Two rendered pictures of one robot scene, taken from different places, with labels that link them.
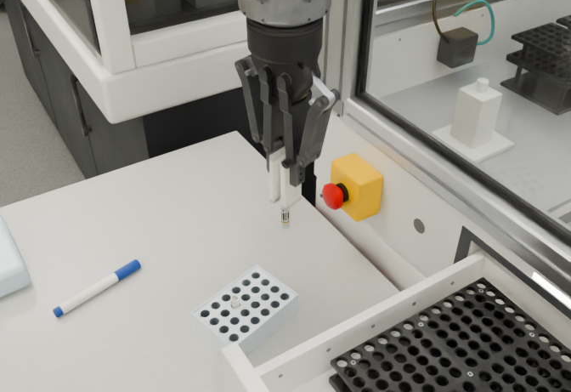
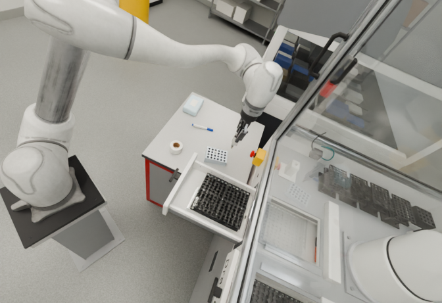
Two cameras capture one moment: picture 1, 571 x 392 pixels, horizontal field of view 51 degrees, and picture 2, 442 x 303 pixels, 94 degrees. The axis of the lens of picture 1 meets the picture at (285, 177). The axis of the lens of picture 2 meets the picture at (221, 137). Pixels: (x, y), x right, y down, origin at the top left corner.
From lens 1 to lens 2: 0.46 m
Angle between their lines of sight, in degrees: 27
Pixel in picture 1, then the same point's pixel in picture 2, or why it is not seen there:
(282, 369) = (200, 165)
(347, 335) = (216, 173)
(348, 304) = (234, 175)
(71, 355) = (186, 133)
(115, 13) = not seen: hidden behind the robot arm
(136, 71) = not seen: hidden behind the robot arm
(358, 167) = (262, 154)
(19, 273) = (194, 112)
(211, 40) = (277, 102)
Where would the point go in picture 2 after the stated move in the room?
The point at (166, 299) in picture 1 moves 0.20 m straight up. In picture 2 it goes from (209, 140) to (217, 119)
